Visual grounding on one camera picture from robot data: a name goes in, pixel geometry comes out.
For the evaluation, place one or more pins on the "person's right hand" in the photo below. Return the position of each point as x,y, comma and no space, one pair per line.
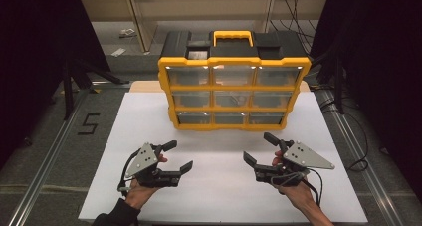
298,194

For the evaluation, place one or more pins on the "aluminium floor rail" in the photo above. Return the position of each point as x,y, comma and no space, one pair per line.
52,154
355,153

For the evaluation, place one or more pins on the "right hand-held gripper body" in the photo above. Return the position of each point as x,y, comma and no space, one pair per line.
305,157

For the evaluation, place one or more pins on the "yellow black organizer cabinet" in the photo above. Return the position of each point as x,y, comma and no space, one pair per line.
232,60

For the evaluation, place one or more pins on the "grid of clear drawers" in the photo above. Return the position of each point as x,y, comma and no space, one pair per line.
187,76

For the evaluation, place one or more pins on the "black metal stand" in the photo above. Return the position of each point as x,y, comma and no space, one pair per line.
68,93

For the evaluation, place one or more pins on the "black curtain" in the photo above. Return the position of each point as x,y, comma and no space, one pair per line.
381,53
30,53

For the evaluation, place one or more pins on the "white table board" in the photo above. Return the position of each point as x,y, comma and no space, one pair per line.
199,202

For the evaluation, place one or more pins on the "transparent pull-out organizer drawer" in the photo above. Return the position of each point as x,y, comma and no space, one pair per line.
219,101

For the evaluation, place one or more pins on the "white paper scrap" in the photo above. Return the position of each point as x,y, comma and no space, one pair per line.
118,51

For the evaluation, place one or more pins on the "small white floor object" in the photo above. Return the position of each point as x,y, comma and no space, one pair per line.
127,32

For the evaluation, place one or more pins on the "person's left hand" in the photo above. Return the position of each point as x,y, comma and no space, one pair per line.
141,194

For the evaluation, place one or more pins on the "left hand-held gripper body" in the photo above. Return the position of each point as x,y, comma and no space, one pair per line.
143,159

